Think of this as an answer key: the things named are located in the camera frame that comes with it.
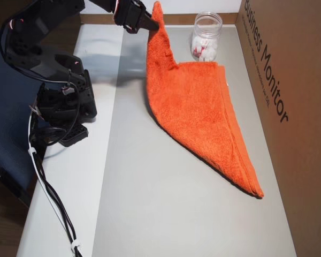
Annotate clear plastic jar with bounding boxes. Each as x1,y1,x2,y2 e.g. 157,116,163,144
190,11,223,62

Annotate white eraser cubes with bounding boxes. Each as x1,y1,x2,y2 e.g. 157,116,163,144
192,36,219,62

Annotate brown cardboard monitor box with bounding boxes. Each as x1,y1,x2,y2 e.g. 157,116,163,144
235,0,321,257

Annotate blue office chair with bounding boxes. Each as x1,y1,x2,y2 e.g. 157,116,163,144
0,28,48,207

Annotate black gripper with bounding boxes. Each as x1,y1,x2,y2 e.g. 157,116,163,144
113,0,161,35

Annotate black robot base clamp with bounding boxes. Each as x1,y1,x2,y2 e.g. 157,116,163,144
29,68,97,147

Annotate orange terry towel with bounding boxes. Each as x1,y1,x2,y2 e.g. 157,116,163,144
144,1,265,200

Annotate brown wooden strip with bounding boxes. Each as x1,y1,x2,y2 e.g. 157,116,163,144
79,12,240,27

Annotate grey table mat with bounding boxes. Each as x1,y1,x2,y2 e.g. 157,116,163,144
92,25,297,257

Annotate black and white cables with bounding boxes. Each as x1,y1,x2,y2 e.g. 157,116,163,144
28,105,75,244

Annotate black cable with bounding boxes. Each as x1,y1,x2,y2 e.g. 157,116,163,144
29,125,80,257
34,149,82,257

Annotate red labelled eraser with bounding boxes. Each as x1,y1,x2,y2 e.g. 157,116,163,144
192,40,211,60

